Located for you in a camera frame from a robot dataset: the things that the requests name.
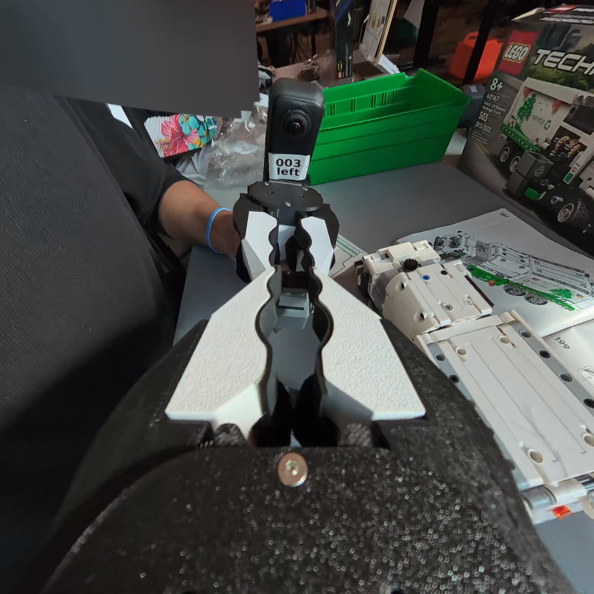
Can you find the person's left forearm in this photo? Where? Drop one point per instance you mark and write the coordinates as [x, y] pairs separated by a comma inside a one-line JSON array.
[[190, 213]]

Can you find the orange container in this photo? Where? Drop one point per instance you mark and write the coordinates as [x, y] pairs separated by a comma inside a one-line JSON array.
[[478, 58]]

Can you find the small blue storage bin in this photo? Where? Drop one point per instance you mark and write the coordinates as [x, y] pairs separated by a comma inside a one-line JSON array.
[[287, 9]]

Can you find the white poster board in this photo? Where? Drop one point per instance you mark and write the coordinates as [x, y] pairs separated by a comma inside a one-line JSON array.
[[378, 28]]

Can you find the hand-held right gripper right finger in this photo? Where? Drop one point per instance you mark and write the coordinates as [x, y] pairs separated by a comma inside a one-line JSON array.
[[371, 362]]

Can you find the crumpled clear plastic bag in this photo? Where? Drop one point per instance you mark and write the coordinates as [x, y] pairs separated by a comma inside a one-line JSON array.
[[236, 153]]

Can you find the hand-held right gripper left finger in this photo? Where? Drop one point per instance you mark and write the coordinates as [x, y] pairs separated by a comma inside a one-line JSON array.
[[222, 362]]

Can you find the lego set box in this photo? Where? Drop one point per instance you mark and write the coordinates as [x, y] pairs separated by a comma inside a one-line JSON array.
[[533, 139]]

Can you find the dark tall box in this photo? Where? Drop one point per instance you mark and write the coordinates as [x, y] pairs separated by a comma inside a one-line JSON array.
[[344, 41]]

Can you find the light grey lego brick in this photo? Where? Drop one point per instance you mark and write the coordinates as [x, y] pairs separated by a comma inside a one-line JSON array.
[[293, 311]]

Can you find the blue wristband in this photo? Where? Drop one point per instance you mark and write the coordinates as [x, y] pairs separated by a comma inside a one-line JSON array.
[[212, 227]]

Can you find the lego instruction booklet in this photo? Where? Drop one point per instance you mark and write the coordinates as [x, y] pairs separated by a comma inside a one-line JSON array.
[[510, 260]]

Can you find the white green lego garbage truck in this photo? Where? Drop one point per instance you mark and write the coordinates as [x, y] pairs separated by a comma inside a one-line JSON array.
[[487, 371]]

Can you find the stacked green plastic bins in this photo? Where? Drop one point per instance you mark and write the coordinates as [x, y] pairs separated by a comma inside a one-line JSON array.
[[385, 130]]

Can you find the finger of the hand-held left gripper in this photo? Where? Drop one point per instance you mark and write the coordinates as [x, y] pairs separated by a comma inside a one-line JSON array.
[[322, 241], [257, 241]]

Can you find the lego sticker sheet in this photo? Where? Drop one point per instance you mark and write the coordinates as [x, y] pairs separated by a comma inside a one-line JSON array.
[[348, 253]]

